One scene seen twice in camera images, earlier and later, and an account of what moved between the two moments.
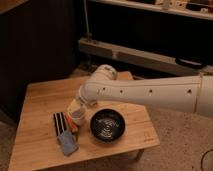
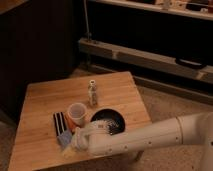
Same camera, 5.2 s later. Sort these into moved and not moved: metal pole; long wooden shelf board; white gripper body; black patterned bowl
Moved: white gripper body
Not moved: metal pole; black patterned bowl; long wooden shelf board
